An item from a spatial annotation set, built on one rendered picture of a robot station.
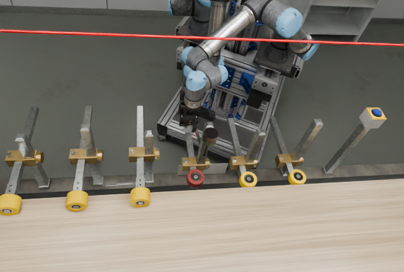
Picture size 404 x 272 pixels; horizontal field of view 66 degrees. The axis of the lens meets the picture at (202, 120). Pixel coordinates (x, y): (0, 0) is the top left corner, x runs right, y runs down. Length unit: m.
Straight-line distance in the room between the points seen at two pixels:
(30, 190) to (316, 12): 3.91
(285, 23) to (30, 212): 1.27
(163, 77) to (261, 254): 2.21
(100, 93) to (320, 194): 2.15
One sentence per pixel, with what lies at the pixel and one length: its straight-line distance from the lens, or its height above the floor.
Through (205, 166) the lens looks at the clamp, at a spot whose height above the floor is 0.86.
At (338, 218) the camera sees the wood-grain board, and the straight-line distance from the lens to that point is 1.60.
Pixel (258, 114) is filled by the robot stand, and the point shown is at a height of 0.21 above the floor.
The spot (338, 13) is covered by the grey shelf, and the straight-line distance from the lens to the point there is 4.78.
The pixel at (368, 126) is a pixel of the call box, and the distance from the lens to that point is 1.61.
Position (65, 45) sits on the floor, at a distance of 3.63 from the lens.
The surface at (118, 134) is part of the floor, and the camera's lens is 2.72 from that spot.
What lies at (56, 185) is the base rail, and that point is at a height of 0.70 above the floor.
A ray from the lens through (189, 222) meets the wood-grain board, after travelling 1.37.
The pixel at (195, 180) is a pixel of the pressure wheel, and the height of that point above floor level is 0.90.
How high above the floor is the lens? 2.17
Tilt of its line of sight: 50 degrees down
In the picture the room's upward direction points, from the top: 12 degrees clockwise
